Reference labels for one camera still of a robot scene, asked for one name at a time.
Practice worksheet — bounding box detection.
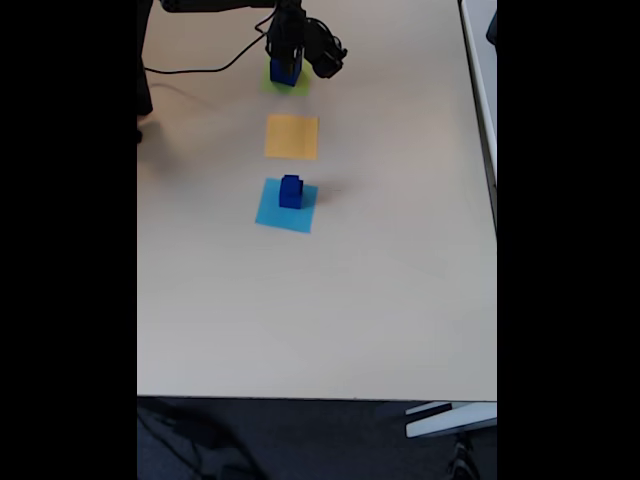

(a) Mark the light blue paper square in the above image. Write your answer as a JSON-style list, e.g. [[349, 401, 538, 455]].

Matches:
[[254, 177, 320, 235]]

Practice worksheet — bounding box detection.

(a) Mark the medium blue cube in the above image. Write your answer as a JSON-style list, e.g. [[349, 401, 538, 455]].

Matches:
[[278, 180, 305, 209]]

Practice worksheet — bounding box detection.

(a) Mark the black camera box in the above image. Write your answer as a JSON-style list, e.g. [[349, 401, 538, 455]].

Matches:
[[302, 17, 349, 80]]

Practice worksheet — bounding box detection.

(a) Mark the black cable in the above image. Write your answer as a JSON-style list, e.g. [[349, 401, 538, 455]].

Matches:
[[143, 12, 274, 76]]

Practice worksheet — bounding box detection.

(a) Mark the white table leg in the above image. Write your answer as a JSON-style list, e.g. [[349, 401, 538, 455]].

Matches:
[[404, 401, 498, 439]]

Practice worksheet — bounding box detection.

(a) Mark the orange paper square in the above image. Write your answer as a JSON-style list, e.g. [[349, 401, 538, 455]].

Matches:
[[263, 113, 319, 161]]

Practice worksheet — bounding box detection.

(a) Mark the large blue cube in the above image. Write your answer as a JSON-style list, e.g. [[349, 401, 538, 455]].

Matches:
[[269, 55, 303, 88]]

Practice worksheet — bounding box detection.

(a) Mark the green paper square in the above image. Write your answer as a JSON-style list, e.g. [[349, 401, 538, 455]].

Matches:
[[260, 58, 312, 97]]

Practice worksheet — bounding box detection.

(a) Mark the white neighbouring table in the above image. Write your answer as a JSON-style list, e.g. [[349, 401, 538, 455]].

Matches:
[[458, 0, 498, 234]]

